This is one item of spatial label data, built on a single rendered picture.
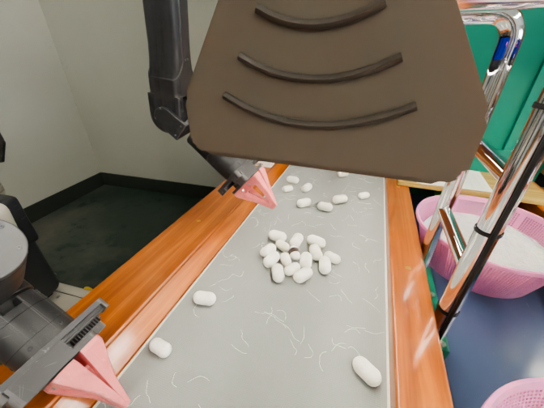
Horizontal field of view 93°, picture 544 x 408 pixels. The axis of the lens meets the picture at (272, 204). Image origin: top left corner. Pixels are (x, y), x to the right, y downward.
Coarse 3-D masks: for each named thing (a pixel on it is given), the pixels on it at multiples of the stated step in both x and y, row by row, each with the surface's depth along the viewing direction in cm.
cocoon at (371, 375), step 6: (354, 360) 31; (360, 360) 30; (366, 360) 30; (354, 366) 30; (360, 366) 30; (366, 366) 30; (372, 366) 30; (360, 372) 30; (366, 372) 29; (372, 372) 29; (378, 372) 29; (366, 378) 29; (372, 378) 29; (378, 378) 29; (372, 384) 29; (378, 384) 29
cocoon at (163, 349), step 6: (150, 342) 33; (156, 342) 32; (162, 342) 32; (168, 342) 33; (150, 348) 32; (156, 348) 32; (162, 348) 32; (168, 348) 32; (156, 354) 32; (162, 354) 32; (168, 354) 32
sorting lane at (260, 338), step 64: (320, 192) 71; (384, 192) 70; (256, 256) 49; (384, 256) 49; (192, 320) 37; (256, 320) 37; (320, 320) 37; (384, 320) 37; (128, 384) 30; (192, 384) 30; (256, 384) 30; (320, 384) 30; (384, 384) 30
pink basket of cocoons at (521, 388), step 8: (512, 384) 27; (520, 384) 27; (528, 384) 27; (536, 384) 27; (496, 392) 26; (504, 392) 27; (512, 392) 27; (520, 392) 27; (528, 392) 28; (536, 392) 28; (488, 400) 26; (496, 400) 26; (504, 400) 27; (512, 400) 27; (520, 400) 28; (528, 400) 28; (536, 400) 28
